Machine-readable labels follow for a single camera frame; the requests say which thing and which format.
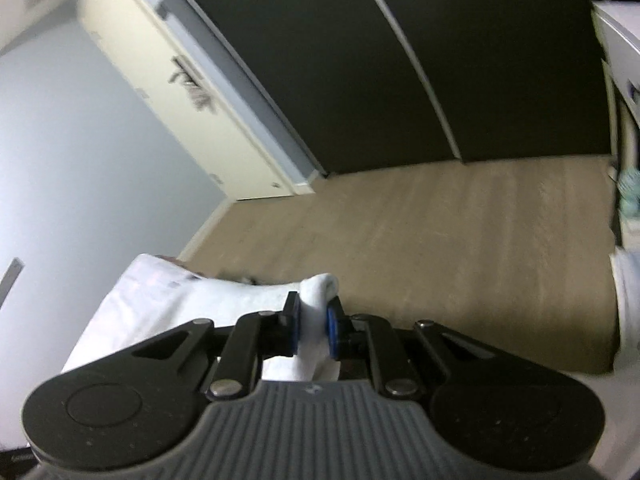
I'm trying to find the white towel garment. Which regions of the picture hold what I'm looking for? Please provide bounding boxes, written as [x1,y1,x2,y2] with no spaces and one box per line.
[610,248,640,372]

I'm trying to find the black wardrobe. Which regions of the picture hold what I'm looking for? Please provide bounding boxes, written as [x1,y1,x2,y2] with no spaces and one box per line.
[188,0,611,174]

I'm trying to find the cream door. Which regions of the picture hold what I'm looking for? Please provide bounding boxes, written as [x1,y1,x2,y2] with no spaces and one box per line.
[78,0,314,200]

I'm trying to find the white dresser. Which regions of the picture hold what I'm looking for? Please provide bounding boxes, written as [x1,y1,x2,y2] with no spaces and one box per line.
[594,1,639,250]

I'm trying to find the door handle with tassel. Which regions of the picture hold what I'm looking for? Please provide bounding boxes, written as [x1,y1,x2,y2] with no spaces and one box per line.
[168,56,215,113]

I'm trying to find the grey wall bracket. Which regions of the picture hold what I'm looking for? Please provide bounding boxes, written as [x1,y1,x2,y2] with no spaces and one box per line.
[0,257,24,307]

